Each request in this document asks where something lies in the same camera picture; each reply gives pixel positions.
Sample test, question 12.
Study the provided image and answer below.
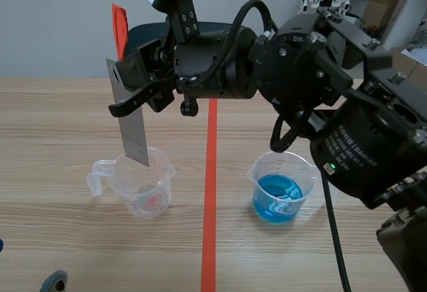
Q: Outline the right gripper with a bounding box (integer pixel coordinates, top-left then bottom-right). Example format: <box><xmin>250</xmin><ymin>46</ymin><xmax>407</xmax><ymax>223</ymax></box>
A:
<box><xmin>108</xmin><ymin>21</ymin><xmax>260</xmax><ymax>118</ymax></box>

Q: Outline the empty clear plastic beaker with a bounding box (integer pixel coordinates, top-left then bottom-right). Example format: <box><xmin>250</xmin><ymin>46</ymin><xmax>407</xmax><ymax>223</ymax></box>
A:
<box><xmin>86</xmin><ymin>145</ymin><xmax>177</xmax><ymax>219</ymax></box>

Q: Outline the closed brown cardboard box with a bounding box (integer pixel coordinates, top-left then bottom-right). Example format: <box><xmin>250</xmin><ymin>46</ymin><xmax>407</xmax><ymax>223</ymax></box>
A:
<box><xmin>389</xmin><ymin>46</ymin><xmax>427</xmax><ymax>88</ymax></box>

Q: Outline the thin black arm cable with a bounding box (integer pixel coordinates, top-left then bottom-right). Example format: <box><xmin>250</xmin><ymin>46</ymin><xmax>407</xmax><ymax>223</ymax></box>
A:
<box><xmin>321</xmin><ymin>171</ymin><xmax>353</xmax><ymax>292</ymax></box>

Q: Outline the clear beaker with blue liquid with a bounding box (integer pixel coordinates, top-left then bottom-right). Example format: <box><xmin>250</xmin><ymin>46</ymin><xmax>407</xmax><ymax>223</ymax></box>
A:
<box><xmin>246</xmin><ymin>151</ymin><xmax>319</xmax><ymax>229</ymax></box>

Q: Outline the dark blue chair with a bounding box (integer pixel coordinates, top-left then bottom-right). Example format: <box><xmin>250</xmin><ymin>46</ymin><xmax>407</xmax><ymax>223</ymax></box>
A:
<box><xmin>125</xmin><ymin>21</ymin><xmax>234</xmax><ymax>60</ymax></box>

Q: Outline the black braided cable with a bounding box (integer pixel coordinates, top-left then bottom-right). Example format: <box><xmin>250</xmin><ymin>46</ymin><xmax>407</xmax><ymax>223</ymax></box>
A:
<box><xmin>179</xmin><ymin>0</ymin><xmax>275</xmax><ymax>88</ymax></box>
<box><xmin>269</xmin><ymin>104</ymin><xmax>316</xmax><ymax>155</ymax></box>

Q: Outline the grey metal plate orange handle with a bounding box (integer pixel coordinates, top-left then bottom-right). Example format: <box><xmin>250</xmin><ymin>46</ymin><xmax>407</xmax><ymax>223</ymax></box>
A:
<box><xmin>105</xmin><ymin>3</ymin><xmax>150</xmax><ymax>168</ymax></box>

